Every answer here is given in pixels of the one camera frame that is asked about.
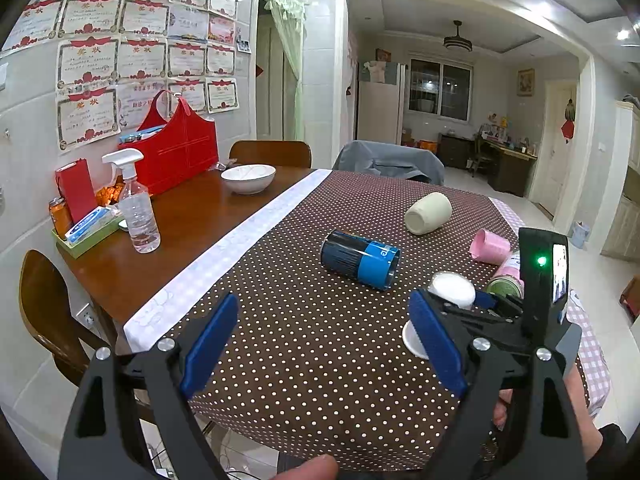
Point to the green curtain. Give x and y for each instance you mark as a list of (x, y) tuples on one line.
[(287, 25)]

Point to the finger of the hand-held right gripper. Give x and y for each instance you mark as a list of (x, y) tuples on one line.
[(480, 324), (502, 304)]

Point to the orange can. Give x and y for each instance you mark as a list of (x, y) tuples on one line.
[(61, 217)]

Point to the dark wooden desk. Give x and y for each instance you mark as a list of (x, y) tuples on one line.
[(510, 162)]

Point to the person's right hand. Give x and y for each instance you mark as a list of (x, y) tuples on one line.
[(501, 410)]

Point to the red tote bag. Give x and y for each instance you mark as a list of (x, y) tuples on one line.
[(175, 155)]

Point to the red box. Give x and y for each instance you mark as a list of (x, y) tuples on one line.
[(76, 190)]

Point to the beige cup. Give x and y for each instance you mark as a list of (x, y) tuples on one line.
[(427, 212)]

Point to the small wall photos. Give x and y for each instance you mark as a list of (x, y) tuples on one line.
[(243, 44)]

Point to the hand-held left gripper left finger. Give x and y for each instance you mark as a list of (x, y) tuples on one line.
[(212, 342)]

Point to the blue waste bin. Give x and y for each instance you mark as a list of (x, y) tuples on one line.
[(580, 235)]

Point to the chair with grey cover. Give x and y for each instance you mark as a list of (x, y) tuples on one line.
[(385, 160)]

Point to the blue and black cup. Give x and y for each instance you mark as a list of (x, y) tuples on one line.
[(357, 260)]

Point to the white door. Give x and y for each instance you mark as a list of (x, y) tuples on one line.
[(557, 150)]

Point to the orange snack packets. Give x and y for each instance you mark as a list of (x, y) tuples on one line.
[(110, 194)]

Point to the red hanging decoration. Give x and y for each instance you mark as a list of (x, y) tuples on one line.
[(568, 122)]

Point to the clear spray bottle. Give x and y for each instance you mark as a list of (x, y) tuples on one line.
[(140, 215)]

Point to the brown polka dot tablecloth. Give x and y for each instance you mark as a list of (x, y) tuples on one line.
[(325, 340)]

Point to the person's right forearm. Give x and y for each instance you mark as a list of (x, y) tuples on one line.
[(585, 425)]

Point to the round-backed wooden chair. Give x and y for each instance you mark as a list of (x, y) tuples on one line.
[(45, 300)]

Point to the ceiling fan lamp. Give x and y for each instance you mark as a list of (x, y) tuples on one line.
[(457, 40)]

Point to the dark low cabinet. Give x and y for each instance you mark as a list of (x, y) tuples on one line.
[(455, 151)]

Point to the green tray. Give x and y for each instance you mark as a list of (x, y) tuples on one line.
[(95, 242)]

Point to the white bowl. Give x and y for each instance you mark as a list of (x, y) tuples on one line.
[(248, 177)]

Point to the small framed wall picture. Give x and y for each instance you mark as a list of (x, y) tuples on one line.
[(525, 82)]

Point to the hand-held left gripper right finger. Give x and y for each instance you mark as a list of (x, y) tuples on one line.
[(440, 347)]

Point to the green and pink cup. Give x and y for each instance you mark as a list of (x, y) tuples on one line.
[(507, 277)]

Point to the person's left hand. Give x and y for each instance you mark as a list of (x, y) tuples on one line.
[(307, 469)]

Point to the wall of award certificates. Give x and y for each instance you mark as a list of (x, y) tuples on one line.
[(125, 55)]

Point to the white refrigerator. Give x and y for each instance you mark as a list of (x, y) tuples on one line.
[(380, 110)]

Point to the flat-backed wooden chair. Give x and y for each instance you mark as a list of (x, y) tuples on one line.
[(270, 152)]

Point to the window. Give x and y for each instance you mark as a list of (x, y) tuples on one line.
[(440, 90)]

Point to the blue and white tissue pack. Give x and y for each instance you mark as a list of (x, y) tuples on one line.
[(92, 225)]

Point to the wall socket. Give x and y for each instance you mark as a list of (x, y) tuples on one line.
[(86, 317)]

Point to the white cup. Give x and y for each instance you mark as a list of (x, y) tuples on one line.
[(455, 287)]

